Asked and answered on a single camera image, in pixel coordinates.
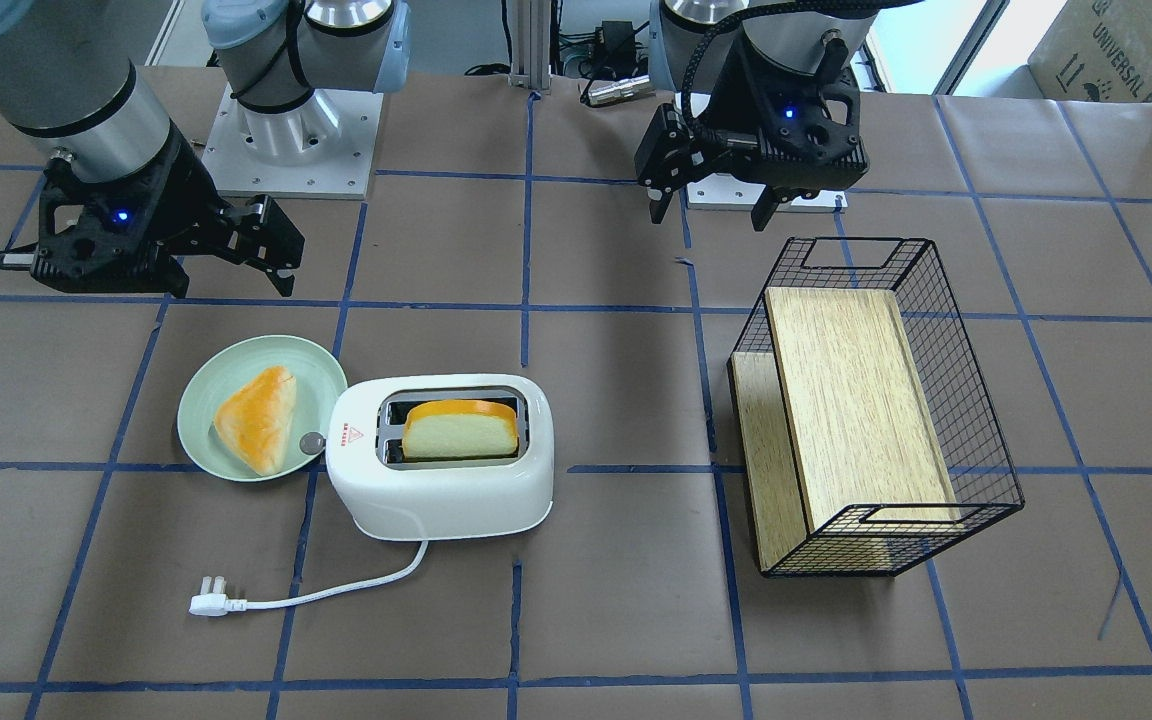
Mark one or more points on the triangular bread on plate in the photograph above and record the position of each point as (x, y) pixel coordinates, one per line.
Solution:
(255, 423)

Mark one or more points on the cardboard box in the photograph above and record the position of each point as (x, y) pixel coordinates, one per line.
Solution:
(1098, 51)

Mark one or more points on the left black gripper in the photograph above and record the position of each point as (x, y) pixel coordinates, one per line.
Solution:
(733, 110)

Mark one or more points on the aluminium frame post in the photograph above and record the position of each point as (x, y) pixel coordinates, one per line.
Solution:
(531, 26)

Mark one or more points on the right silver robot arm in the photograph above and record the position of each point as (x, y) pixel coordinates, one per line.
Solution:
(65, 84)

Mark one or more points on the black power adapter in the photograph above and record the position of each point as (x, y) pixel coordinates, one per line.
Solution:
(614, 40)

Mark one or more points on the bread slice in toaster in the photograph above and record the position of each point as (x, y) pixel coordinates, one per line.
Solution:
(460, 428)

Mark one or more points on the light green plate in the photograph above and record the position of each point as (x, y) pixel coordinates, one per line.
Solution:
(320, 380)

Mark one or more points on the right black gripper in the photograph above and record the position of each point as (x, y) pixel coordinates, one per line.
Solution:
(183, 192)

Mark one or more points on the white toaster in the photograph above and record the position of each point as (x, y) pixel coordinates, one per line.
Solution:
(393, 499)

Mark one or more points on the wooden board in basket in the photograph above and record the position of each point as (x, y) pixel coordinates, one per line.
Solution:
(845, 471)

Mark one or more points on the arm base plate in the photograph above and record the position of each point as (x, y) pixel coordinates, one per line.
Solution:
(236, 165)
(725, 193)

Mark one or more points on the black wire basket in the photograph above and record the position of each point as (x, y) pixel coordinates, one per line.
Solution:
(972, 444)

